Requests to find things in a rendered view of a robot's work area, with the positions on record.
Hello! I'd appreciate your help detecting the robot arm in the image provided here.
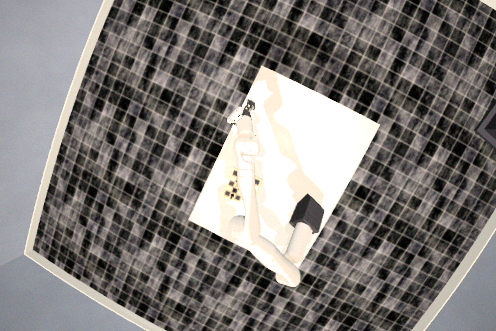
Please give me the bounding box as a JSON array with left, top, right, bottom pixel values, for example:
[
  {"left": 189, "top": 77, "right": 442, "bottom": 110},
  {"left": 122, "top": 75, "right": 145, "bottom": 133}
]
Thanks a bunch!
[{"left": 227, "top": 107, "right": 312, "bottom": 287}]

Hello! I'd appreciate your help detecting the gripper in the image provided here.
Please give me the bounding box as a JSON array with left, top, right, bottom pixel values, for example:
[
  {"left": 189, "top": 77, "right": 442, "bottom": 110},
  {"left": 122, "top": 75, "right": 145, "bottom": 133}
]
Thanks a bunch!
[{"left": 242, "top": 99, "right": 255, "bottom": 119}]

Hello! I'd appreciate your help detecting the black and tan chessboard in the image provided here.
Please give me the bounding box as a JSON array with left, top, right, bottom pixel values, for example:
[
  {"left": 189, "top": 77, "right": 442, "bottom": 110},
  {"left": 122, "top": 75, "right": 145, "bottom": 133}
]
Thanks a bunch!
[{"left": 222, "top": 168, "right": 263, "bottom": 205}]

